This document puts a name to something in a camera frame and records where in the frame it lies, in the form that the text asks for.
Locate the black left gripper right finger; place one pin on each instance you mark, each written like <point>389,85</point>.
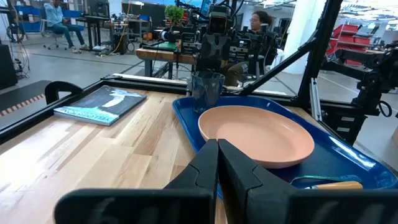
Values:
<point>239,180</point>

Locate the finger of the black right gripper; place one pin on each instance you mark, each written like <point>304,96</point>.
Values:
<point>206,53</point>
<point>223,53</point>

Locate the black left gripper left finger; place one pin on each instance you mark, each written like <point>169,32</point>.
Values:
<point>199,174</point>

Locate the translucent blue cup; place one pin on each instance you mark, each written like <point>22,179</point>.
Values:
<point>206,93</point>

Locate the peach round plate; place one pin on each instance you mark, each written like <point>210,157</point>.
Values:
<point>255,133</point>

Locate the iridescent blue fork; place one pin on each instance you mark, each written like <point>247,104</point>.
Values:
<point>326,178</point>

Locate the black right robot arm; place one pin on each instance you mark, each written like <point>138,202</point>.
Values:
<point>258,46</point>

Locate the blue plastic tray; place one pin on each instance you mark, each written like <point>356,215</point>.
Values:
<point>335,155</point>

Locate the person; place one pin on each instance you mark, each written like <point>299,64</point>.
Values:
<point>56,15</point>
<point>257,21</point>

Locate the wooden background table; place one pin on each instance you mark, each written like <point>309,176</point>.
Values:
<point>161,56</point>

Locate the green potted plant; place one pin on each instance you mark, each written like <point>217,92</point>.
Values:
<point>174,13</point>

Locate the white flat bar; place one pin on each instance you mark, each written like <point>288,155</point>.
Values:
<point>149,78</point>

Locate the red storage shelving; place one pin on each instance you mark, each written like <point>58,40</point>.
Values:
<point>345,31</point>

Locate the black box with white labels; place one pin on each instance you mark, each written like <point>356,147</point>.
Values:
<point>339,127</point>

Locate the black background monitor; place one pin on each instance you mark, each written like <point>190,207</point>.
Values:
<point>98,7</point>

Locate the dark book with teal spine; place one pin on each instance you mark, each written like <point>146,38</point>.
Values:
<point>99,105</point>

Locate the black hazard-striped floor mat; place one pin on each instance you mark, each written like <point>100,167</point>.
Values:
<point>18,93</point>

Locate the black cabinet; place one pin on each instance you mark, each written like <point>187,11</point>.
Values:
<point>7,68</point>

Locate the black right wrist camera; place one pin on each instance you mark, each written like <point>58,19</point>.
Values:
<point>219,21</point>

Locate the black aluminium table frame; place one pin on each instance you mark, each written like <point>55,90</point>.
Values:
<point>317,46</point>

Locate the silver bracket on post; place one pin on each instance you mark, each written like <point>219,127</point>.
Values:
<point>314,99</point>

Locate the black frame clamp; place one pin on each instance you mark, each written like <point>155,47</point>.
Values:
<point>51,90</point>

